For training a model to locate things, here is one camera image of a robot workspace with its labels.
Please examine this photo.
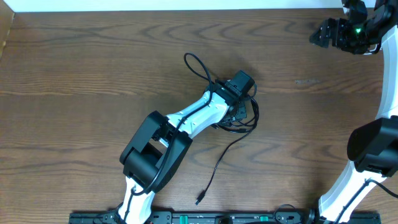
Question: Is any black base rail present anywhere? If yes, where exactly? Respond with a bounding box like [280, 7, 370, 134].
[68, 204, 382, 224]

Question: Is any cardboard side panel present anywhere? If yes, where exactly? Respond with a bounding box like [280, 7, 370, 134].
[0, 0, 15, 56]

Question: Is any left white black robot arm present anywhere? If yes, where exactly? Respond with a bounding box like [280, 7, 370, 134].
[116, 71, 258, 223]

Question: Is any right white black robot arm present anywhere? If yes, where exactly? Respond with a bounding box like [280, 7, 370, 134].
[303, 0, 397, 223]

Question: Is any black usb cable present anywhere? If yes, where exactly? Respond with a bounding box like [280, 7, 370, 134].
[195, 98, 260, 205]

